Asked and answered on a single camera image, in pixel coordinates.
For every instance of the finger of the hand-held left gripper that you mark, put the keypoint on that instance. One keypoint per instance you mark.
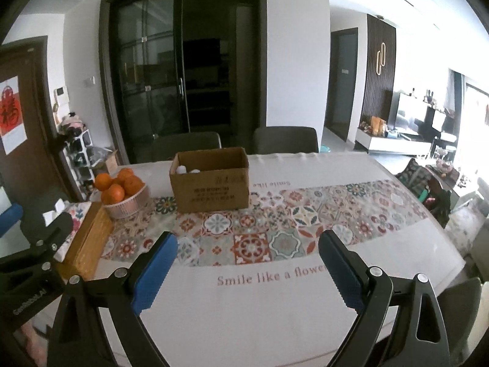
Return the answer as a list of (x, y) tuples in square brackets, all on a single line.
[(9, 220), (57, 229)]

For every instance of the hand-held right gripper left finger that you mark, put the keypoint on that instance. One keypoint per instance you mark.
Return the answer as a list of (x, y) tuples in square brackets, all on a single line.
[(152, 275)]

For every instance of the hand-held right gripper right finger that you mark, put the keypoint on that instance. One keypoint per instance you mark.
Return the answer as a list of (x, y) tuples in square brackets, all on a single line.
[(342, 271)]

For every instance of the brown cardboard box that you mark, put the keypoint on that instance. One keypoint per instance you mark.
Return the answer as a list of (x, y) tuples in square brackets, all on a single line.
[(210, 195)]

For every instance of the white plush toy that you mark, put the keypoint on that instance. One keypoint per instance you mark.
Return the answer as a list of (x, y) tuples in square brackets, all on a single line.
[(182, 169)]

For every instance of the floral cloth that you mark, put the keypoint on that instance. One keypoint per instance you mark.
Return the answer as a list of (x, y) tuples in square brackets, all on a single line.
[(74, 214)]

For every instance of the woven tan tissue box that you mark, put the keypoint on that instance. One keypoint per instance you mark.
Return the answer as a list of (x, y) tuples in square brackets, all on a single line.
[(86, 244)]

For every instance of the orange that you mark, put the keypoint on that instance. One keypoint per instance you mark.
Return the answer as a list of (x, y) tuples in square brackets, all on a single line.
[(133, 186), (125, 174), (102, 181), (113, 194)]

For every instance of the white fruit basket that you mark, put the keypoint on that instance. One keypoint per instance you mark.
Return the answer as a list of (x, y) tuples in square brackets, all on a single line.
[(130, 206)]

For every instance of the white shoe rack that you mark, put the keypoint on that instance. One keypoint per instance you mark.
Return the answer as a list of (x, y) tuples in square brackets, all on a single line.
[(82, 153)]

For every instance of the patterned tile print tablecloth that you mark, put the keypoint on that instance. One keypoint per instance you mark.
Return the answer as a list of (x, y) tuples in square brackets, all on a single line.
[(267, 313)]

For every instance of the small open cardboard box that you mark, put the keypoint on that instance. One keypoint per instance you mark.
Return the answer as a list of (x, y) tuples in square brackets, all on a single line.
[(110, 162)]

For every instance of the plush toys pile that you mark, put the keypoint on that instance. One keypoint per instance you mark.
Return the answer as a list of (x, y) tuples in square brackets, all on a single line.
[(70, 124)]

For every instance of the red and white door poster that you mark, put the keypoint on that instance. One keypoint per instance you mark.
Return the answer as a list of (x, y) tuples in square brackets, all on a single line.
[(9, 111)]

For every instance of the patterned cushion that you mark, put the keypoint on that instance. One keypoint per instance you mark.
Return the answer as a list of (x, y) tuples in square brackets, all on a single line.
[(414, 177)]

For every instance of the dark brown door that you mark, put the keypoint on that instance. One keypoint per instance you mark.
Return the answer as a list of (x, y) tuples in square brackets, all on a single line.
[(38, 103)]

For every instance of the grey dining chair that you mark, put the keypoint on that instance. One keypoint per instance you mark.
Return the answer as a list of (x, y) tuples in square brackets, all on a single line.
[(458, 313), (284, 139), (187, 145)]

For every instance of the white intercom panel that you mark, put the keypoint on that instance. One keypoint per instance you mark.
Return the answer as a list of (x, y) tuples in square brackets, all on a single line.
[(61, 95)]

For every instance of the white television cabinet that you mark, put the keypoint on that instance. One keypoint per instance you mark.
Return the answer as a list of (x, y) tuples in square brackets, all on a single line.
[(397, 145)]

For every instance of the television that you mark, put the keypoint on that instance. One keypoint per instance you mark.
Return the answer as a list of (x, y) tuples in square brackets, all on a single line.
[(410, 112)]

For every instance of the dark glass sliding door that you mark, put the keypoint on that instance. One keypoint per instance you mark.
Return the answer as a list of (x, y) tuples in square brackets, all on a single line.
[(152, 65)]

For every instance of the dark interior door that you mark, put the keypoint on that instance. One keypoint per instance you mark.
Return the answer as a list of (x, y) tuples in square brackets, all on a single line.
[(342, 80)]

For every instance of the gold wall ornament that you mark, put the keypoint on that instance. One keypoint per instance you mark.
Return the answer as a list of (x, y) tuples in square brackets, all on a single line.
[(381, 59)]

